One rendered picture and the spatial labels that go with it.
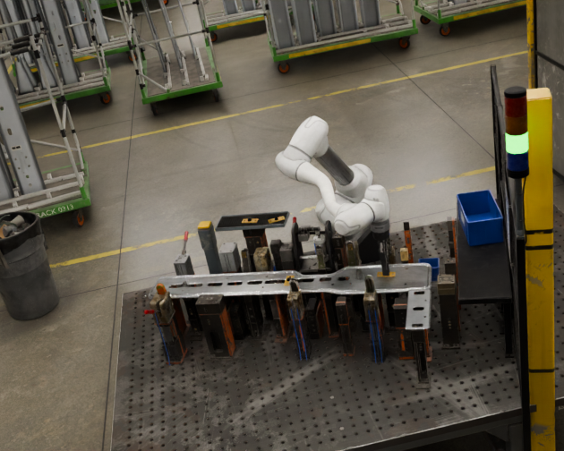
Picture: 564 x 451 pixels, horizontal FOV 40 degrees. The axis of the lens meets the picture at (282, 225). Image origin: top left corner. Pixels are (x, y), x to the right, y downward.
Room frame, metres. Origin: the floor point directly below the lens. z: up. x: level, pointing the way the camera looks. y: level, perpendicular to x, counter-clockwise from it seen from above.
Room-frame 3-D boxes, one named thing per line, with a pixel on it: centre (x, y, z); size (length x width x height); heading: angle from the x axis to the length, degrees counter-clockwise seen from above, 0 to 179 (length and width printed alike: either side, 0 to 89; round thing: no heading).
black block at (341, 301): (2.89, -0.20, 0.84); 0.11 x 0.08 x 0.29; 164
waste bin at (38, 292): (5.09, 1.97, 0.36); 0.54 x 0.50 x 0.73; 3
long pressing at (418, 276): (3.13, 0.04, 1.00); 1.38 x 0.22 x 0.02; 74
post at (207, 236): (3.59, 0.40, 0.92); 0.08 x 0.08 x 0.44; 74
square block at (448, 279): (2.80, -0.66, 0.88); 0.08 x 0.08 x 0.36; 74
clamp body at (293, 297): (2.95, 0.01, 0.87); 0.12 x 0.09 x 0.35; 164
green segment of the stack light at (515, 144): (2.24, -0.79, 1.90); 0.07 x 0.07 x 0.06
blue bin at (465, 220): (3.21, -0.94, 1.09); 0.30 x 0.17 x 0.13; 173
